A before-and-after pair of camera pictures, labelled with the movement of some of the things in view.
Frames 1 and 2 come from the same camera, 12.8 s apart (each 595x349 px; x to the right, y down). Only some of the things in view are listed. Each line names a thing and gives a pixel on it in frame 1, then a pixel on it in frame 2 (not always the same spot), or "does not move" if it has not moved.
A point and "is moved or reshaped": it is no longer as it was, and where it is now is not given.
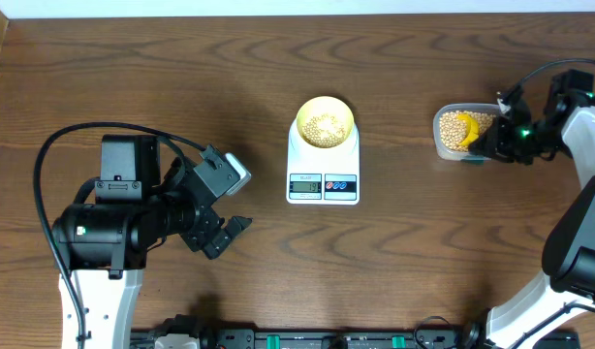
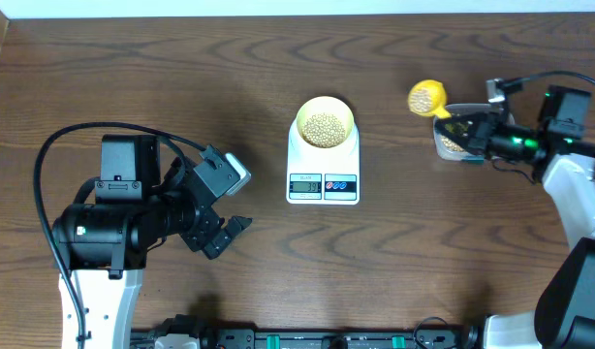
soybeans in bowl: [323, 131] does not move
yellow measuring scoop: [473, 129] is moved or reshaped
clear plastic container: [457, 125] does not move
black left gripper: [203, 231] does not move
